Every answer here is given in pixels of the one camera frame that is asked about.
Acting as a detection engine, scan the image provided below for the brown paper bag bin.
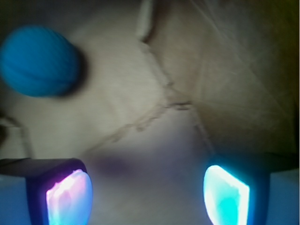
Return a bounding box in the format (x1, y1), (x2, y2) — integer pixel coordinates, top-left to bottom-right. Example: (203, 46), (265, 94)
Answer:
(0, 0), (300, 225)

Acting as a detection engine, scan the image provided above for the blue dimpled ball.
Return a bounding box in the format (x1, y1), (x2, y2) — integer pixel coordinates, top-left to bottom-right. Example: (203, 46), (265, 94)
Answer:
(0, 26), (80, 97)

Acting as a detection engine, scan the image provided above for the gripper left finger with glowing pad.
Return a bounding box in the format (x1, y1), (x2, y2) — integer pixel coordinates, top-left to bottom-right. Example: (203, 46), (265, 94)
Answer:
(0, 158), (93, 225)

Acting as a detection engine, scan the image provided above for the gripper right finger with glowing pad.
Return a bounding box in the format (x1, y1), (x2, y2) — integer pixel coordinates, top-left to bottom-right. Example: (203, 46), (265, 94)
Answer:
(203, 153), (300, 225)

